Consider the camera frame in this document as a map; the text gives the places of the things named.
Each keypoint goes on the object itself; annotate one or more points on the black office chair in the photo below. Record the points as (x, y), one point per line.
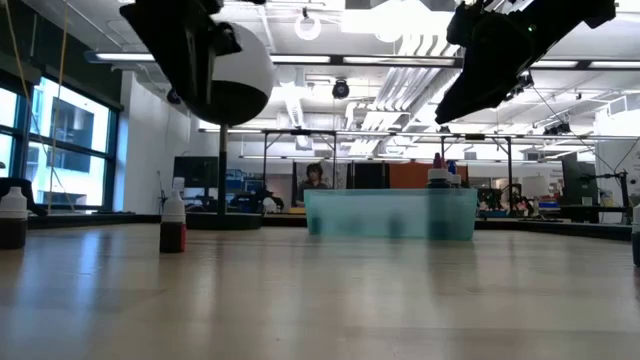
(35, 200)

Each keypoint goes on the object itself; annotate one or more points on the teal translucent plastic bin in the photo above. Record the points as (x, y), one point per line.
(360, 210)

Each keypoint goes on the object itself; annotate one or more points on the white lampshade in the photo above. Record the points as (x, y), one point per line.
(537, 186)

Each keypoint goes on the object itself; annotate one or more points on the white and black sphere lamp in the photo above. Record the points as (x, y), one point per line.
(250, 65)

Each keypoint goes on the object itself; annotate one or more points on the black ceiling camera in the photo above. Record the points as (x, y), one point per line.
(341, 89)

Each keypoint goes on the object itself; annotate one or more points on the black metal frame stand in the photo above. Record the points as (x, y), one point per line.
(280, 131)
(509, 165)

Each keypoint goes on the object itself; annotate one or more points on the small brown food coloring bottle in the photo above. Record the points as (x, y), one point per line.
(13, 215)

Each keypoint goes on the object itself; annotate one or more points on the small dark food coloring bottle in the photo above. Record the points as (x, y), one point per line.
(636, 245)

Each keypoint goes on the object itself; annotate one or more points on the black camera stand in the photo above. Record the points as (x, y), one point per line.
(624, 195)

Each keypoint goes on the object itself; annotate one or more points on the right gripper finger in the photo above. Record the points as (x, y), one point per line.
(495, 60)

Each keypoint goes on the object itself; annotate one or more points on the small red food coloring bottle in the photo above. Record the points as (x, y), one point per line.
(173, 235)

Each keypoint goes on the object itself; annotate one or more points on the large office window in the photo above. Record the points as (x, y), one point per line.
(75, 125)

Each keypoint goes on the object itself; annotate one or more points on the person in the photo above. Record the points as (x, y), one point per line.
(313, 172)

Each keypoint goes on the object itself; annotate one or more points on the black computer monitor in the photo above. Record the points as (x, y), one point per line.
(577, 175)
(197, 172)

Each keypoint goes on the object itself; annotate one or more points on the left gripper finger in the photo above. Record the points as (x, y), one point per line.
(229, 40)
(180, 40)

